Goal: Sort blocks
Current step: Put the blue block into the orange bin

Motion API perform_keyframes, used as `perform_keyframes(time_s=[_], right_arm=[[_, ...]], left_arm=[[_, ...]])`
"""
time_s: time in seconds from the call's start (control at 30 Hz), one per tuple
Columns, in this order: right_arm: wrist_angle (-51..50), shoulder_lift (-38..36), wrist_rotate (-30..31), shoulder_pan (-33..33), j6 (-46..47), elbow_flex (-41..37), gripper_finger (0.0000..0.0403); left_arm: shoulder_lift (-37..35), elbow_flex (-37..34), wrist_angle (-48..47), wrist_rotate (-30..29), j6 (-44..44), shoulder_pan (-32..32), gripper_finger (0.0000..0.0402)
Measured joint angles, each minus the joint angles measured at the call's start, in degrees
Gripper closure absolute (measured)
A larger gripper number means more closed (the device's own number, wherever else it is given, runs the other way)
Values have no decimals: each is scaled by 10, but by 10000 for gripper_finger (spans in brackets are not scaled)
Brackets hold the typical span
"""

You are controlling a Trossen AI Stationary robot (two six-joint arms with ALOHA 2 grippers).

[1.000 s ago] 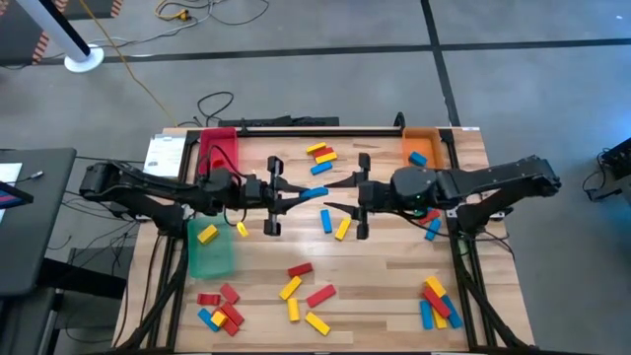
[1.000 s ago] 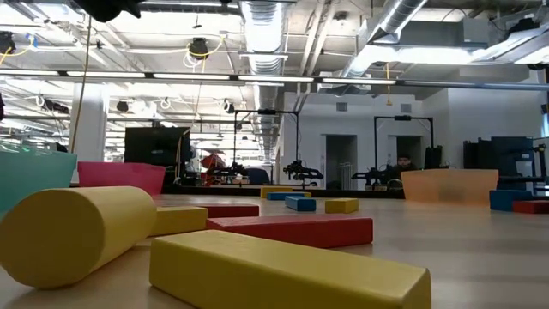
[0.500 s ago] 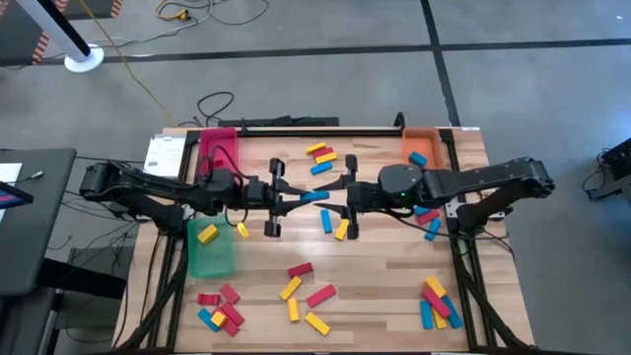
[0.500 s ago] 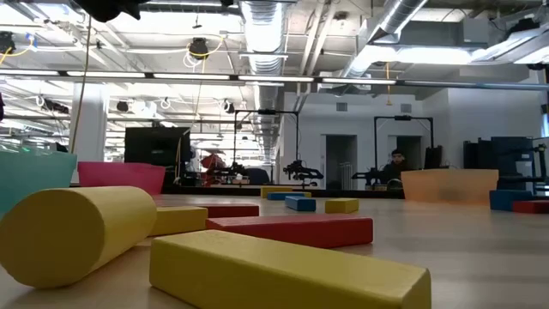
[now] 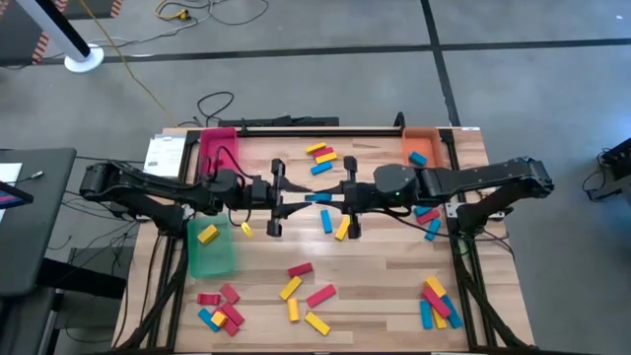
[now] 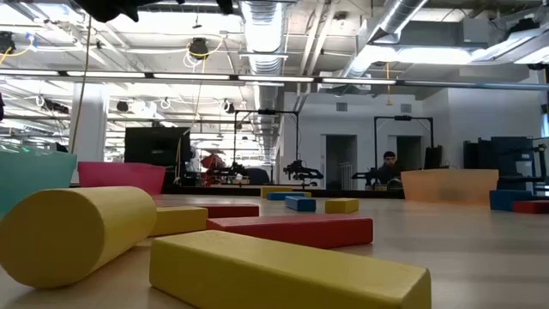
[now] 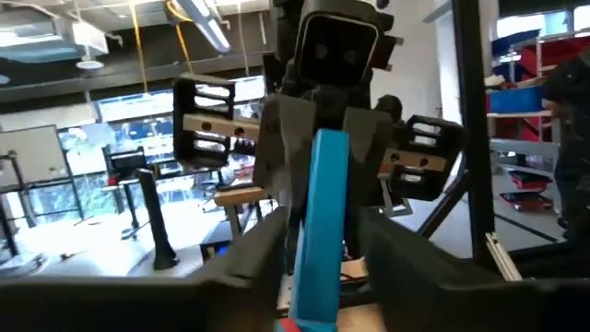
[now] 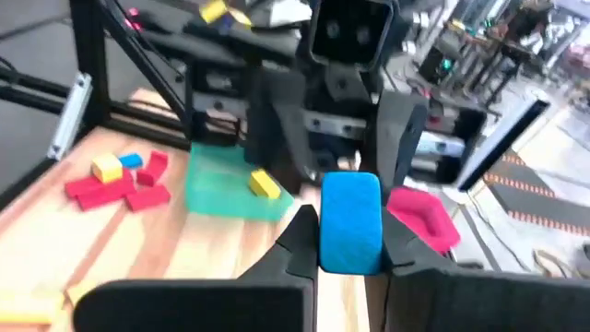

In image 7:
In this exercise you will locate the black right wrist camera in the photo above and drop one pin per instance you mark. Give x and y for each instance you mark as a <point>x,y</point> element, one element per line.
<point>338,50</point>

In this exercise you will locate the person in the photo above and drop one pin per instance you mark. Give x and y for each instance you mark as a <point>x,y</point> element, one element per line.
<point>574,152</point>

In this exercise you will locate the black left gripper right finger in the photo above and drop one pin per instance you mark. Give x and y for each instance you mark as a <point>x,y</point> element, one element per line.
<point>461,304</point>

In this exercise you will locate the grey panel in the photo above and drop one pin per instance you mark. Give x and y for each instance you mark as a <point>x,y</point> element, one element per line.
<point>32,157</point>

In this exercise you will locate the metal shelf rack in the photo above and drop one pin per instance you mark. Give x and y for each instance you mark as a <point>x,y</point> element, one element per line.
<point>525,147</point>

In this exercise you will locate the black post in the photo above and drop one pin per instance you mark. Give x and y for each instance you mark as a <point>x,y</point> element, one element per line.
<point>154,216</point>

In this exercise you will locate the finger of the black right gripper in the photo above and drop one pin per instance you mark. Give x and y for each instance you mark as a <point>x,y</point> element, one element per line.
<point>286,147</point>
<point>369,157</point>

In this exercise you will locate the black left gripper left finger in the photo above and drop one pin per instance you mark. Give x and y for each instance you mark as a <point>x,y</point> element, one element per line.
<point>184,304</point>

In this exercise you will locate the blue storage bin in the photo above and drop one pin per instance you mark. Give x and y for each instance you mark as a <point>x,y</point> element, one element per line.
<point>516,99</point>

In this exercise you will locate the blue wooden block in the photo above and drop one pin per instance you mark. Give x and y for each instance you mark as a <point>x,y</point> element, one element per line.
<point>322,230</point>

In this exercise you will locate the ceiling light fixture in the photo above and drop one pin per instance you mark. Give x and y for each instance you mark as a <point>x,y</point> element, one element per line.
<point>207,27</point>

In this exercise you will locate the red plastic tray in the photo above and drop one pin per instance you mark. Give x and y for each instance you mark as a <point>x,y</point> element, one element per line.
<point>530,180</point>
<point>525,201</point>

